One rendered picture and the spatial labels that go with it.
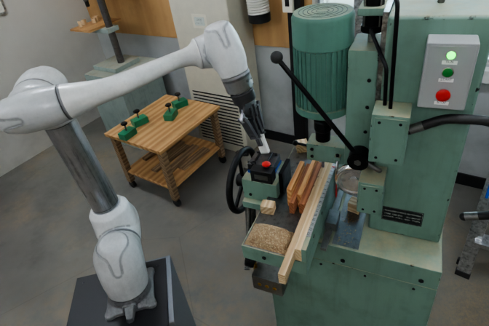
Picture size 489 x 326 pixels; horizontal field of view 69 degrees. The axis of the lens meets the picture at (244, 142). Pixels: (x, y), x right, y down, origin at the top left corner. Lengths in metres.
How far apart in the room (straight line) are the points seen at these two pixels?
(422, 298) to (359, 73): 0.76
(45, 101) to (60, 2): 2.98
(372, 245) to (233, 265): 1.15
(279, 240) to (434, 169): 0.49
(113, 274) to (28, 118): 0.58
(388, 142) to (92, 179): 0.96
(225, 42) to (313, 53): 0.24
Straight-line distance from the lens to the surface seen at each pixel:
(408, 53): 0.97
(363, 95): 1.08
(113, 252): 1.31
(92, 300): 1.57
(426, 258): 1.30
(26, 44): 3.84
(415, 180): 1.17
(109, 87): 1.06
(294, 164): 1.44
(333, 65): 1.05
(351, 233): 1.32
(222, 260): 2.30
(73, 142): 1.29
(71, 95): 1.06
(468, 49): 0.91
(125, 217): 1.45
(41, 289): 2.64
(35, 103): 1.07
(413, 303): 1.42
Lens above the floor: 1.79
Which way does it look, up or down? 34 degrees down
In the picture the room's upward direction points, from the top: 9 degrees counter-clockwise
